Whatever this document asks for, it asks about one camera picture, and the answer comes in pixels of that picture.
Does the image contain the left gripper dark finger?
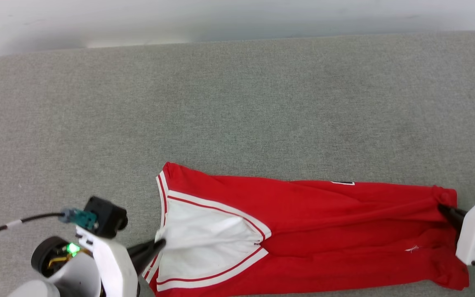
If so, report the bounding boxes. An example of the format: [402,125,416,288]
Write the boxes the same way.
[127,238,165,261]
[132,238,167,276]

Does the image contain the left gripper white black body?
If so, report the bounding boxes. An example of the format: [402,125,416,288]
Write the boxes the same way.
[31,225,139,297]

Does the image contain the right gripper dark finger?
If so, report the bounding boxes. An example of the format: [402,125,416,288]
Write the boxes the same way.
[438,204,468,244]

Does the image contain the thin black cable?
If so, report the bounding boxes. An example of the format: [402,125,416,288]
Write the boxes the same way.
[0,212,66,242]

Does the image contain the teal cable connector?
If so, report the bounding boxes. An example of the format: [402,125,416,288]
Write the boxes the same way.
[59,207,99,231]

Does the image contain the red Bulls jersey white sleeves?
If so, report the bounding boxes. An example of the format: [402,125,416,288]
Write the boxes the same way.
[141,162,470,297]

